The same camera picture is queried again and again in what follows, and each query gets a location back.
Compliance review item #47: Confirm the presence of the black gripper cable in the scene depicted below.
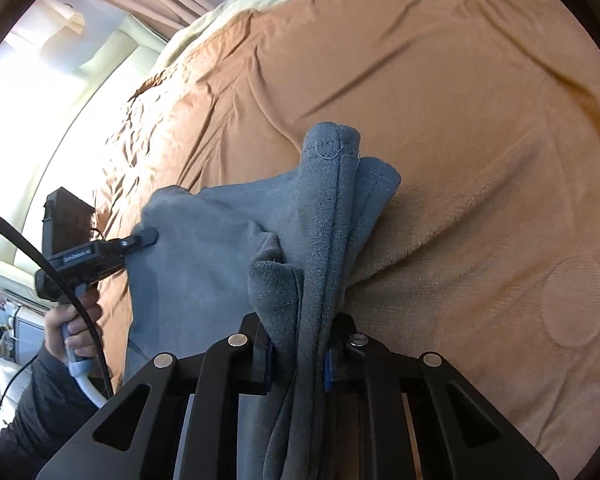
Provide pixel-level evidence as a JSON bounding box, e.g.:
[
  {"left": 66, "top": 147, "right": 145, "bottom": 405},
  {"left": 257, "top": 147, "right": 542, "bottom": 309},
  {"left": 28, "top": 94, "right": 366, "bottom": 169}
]
[{"left": 0, "top": 204, "right": 116, "bottom": 401}]

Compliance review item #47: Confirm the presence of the person left forearm dark sleeve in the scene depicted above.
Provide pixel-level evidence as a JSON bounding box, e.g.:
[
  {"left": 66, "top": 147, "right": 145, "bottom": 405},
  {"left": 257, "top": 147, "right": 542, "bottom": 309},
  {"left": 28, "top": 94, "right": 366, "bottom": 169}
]
[{"left": 0, "top": 348, "right": 96, "bottom": 479}]

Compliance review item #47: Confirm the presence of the cream padded headboard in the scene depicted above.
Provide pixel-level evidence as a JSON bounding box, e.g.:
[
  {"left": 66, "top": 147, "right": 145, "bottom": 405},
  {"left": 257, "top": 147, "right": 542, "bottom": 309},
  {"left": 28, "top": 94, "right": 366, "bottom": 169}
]
[{"left": 0, "top": 0, "right": 171, "bottom": 302}]

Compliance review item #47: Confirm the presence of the beige bed sheet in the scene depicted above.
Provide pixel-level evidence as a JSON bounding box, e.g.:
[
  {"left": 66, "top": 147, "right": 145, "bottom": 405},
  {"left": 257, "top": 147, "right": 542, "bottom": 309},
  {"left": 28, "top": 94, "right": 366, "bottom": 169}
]
[{"left": 130, "top": 0, "right": 382, "bottom": 101}]

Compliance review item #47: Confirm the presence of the grey t-shirt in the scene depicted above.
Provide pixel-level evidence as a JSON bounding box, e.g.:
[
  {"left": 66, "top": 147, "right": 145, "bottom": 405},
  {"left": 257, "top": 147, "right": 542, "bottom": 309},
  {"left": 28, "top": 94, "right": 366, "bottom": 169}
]
[{"left": 124, "top": 122, "right": 400, "bottom": 479}]

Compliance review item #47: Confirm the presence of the person left hand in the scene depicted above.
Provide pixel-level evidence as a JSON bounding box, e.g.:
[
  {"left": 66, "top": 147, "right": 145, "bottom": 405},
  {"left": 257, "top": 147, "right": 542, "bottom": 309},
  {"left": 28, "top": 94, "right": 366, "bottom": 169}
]
[{"left": 44, "top": 288, "right": 102, "bottom": 364}]

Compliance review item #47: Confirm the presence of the orange blanket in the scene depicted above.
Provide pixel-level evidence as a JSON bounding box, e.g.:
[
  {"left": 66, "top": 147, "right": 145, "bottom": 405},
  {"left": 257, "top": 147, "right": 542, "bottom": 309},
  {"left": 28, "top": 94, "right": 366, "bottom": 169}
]
[{"left": 95, "top": 0, "right": 600, "bottom": 479}]

